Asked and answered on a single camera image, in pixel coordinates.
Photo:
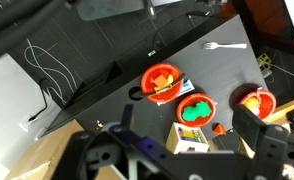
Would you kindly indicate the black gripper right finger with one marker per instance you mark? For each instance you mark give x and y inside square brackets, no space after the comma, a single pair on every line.
[250,126]

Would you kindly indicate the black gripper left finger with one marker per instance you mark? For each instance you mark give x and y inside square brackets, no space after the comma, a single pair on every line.
[80,150]

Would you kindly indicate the red plastic bowl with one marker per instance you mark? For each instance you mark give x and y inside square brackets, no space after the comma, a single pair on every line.
[179,111]
[268,103]
[147,78]

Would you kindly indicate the orange wedge block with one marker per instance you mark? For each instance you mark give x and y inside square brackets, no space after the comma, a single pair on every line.
[220,129]

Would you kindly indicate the large cardboard box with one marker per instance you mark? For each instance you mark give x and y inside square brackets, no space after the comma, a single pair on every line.
[37,156]

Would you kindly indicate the green plastic toy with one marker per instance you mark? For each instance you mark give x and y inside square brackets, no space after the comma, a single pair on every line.
[197,113]

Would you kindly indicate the yellow power strip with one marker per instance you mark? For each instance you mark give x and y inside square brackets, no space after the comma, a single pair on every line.
[264,63]

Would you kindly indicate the blue white card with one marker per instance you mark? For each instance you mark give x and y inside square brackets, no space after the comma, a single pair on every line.
[187,88]

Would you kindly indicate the wooden shape sorter box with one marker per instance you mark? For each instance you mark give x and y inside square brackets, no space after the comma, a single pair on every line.
[173,140]

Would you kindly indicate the yellow toy piece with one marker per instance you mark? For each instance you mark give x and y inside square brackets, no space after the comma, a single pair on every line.
[169,80]

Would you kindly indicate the orange square block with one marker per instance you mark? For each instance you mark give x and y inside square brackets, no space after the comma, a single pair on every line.
[159,81]

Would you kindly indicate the white label sticker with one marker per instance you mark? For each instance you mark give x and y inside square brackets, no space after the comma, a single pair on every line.
[151,52]

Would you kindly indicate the black cart frame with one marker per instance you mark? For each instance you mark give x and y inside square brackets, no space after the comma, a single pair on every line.
[20,23]

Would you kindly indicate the grey metal base plate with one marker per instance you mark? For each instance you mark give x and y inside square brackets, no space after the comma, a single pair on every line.
[110,8]

